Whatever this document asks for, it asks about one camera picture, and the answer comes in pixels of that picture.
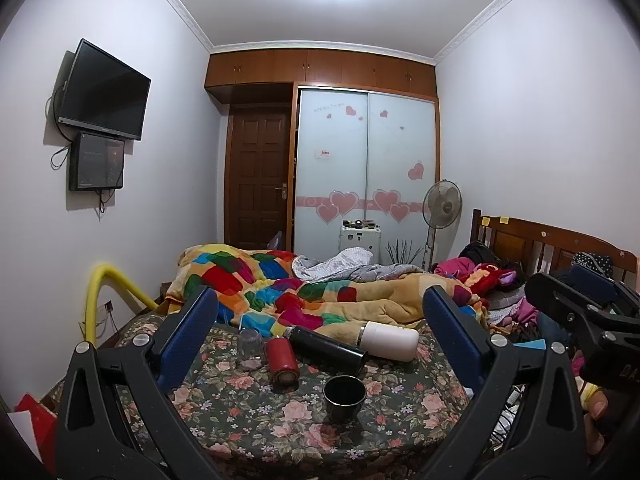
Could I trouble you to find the wall-mounted television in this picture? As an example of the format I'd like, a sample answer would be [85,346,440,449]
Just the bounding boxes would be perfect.
[57,38,152,142]

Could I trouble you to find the black thermos bottle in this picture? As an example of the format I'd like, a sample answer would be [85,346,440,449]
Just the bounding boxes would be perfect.
[282,325,370,376]

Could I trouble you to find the colourful patchwork blanket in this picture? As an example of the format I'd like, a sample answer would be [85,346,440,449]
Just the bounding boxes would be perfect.
[164,243,492,339]

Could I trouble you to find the wooden bed headboard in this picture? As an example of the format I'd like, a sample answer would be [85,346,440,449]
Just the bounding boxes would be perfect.
[471,208,640,292]

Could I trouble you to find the black dotted cloth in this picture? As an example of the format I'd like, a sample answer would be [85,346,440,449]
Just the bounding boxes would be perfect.
[571,252,614,272]

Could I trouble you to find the brown wooden door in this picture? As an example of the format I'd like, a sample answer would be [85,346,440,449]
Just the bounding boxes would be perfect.
[224,106,292,252]

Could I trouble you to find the black cup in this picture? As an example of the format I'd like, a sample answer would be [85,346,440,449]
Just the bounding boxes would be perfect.
[322,374,366,424]

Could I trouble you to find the pink clothing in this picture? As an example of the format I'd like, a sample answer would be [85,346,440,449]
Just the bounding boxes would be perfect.
[432,257,477,279]

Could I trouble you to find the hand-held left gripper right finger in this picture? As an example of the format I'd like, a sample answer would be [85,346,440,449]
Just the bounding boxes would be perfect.
[419,285,599,480]

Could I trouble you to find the clear glass cup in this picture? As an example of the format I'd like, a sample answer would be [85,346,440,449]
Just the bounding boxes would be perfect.
[237,328,265,370]

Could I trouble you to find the grey checked sheet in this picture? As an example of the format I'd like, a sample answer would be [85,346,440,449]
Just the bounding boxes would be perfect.
[292,248,432,284]

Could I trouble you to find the black bag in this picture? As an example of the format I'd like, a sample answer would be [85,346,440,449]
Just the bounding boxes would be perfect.
[459,240,497,267]

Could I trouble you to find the red paper bag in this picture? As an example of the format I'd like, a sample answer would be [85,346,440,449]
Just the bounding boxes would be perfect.
[12,393,59,477]

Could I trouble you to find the standing fan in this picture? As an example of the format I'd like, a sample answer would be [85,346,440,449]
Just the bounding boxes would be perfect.
[421,179,464,272]

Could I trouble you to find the small white cabinet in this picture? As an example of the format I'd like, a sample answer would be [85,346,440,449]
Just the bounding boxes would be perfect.
[339,220,384,255]

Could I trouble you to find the yellow foam tube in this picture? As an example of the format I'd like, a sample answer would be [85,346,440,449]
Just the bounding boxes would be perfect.
[83,261,167,349]

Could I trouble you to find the red plush toy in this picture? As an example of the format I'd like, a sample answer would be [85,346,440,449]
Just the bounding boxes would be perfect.
[459,261,522,297]

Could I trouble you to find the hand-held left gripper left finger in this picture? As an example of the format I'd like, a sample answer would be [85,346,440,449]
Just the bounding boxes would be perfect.
[55,286,226,480]

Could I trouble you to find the wooden wardrobe with heart stickers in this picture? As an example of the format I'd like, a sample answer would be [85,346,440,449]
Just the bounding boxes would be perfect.
[203,48,442,272]

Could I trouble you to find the small black monitor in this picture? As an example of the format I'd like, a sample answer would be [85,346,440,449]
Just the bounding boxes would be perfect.
[68,130,126,192]

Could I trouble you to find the person's right hand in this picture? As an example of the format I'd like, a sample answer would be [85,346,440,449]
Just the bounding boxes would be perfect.
[581,389,616,457]

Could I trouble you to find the black television cable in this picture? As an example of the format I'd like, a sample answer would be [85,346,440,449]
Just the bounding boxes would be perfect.
[48,81,73,169]

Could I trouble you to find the pile of clothes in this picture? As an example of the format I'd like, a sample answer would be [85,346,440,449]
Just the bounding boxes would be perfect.
[486,287,553,347]

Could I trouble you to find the floral tablecloth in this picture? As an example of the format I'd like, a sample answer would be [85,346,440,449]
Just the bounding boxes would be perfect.
[107,317,475,480]

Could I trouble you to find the white thermos bottle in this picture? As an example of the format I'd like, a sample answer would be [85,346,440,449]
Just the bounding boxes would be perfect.
[359,321,420,362]

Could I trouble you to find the red can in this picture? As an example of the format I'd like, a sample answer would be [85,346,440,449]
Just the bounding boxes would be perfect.
[264,337,301,387]

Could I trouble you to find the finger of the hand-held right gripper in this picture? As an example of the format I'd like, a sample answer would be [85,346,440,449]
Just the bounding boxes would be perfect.
[569,263,638,308]
[525,272,608,342]

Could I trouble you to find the dark decorative twigs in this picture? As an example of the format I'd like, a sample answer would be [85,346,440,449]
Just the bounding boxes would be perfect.
[384,239,424,267]

